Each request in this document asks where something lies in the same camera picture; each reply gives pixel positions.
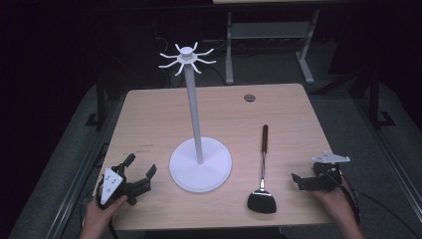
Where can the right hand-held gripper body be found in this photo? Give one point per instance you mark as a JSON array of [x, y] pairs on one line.
[[329, 177]]

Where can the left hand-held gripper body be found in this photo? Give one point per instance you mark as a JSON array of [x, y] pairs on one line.
[[109, 189]]

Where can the person's right hand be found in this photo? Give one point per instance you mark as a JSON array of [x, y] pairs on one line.
[[338, 205]]

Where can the person's left hand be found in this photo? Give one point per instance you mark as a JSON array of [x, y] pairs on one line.
[[98, 217]]

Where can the white utensil rack stand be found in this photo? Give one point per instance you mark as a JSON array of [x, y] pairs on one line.
[[199, 176]]

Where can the black metal stand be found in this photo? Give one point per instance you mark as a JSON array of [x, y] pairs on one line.
[[100, 99], [375, 99]]

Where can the grey round table grommet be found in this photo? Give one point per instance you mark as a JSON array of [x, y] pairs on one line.
[[249, 98]]

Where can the white metal desk frame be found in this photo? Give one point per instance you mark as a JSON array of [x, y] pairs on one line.
[[229, 49]]

